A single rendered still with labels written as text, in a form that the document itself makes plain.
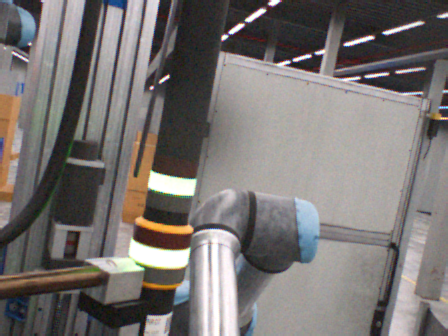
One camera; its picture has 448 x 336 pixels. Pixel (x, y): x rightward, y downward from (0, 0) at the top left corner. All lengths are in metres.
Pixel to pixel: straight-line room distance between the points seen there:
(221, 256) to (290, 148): 1.56
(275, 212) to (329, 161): 1.55
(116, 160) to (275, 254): 0.55
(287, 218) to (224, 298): 0.21
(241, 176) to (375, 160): 0.68
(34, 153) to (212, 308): 0.67
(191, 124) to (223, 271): 0.46
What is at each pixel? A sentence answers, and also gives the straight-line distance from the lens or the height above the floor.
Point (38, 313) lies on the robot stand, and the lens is 1.26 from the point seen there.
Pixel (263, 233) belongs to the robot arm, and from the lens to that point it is 0.88.
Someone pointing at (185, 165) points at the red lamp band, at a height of 1.62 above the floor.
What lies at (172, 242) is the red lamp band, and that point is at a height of 1.57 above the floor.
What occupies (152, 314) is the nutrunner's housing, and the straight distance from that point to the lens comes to 0.38.
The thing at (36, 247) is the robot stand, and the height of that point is 1.30.
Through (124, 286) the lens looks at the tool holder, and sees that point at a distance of 0.35.
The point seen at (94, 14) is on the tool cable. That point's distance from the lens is 0.31.
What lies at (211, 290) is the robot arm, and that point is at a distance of 0.76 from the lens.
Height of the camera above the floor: 1.65
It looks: 4 degrees down
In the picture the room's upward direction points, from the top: 11 degrees clockwise
